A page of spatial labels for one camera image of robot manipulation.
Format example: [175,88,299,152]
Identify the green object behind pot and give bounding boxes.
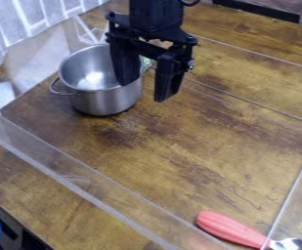
[141,57,151,68]

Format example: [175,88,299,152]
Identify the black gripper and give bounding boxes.
[105,0,199,103]

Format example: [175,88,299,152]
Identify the spoon with orange handle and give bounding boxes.
[196,211,302,250]

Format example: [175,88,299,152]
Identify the dark bar at table edge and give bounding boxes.
[211,0,300,23]

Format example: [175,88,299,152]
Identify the silver metal pot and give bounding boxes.
[49,44,143,116]

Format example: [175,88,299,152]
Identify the black cable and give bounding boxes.
[177,0,201,8]

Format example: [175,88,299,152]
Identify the clear acrylic barrier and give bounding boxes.
[0,115,232,250]

